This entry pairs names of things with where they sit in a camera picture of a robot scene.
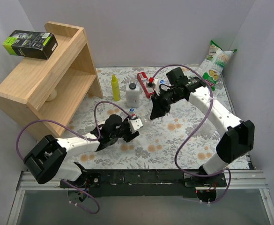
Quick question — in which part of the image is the white bottle black cap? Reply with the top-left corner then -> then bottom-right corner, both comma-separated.
126,83 -> 140,108

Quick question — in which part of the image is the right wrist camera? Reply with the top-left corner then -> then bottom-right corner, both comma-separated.
146,77 -> 159,89

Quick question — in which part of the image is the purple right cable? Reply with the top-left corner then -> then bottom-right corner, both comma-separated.
150,64 -> 231,203

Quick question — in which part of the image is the floral table mat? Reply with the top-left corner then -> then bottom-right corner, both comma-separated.
66,66 -> 250,170

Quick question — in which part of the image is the red toothpaste box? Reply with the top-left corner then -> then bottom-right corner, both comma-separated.
137,72 -> 154,99

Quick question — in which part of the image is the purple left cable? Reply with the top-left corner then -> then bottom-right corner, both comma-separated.
16,101 -> 135,214

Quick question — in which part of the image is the black green box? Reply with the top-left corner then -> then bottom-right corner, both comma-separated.
2,30 -> 58,60

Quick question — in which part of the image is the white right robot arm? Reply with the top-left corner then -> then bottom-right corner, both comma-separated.
147,64 -> 255,186

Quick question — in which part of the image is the cream object under shelf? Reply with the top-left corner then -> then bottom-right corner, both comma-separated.
46,89 -> 57,102

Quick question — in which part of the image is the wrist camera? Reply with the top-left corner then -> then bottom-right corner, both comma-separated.
128,114 -> 143,133
146,77 -> 159,89

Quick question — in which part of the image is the clear plastic bottle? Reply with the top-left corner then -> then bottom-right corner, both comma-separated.
200,120 -> 217,139
159,82 -> 170,92
140,114 -> 153,132

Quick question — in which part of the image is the yellow squeeze bottle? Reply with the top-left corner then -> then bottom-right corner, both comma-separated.
111,75 -> 121,101

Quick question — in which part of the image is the green chips bag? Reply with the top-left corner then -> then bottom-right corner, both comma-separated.
197,40 -> 237,91

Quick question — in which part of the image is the wooden shelf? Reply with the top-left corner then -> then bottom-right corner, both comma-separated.
0,22 -> 103,139

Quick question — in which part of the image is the purple cable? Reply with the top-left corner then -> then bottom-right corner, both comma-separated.
150,64 -> 231,203
16,101 -> 135,214

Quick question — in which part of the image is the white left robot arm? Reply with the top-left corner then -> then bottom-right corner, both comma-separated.
23,114 -> 143,188

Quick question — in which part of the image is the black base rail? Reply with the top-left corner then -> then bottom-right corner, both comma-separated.
70,169 -> 227,198

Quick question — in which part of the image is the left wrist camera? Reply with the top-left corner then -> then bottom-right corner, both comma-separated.
128,114 -> 143,133

